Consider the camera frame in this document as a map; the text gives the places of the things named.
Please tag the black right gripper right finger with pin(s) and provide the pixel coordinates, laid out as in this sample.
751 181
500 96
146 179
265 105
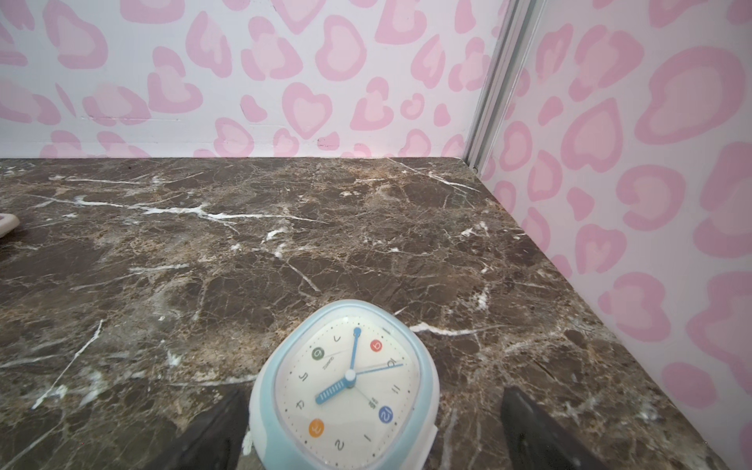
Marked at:
536 441

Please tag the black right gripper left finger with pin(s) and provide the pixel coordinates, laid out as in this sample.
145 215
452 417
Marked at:
212 441

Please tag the white round clock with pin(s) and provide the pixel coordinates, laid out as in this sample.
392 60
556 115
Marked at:
351 387

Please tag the pink calculator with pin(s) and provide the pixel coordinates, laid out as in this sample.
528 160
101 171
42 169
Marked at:
8 223

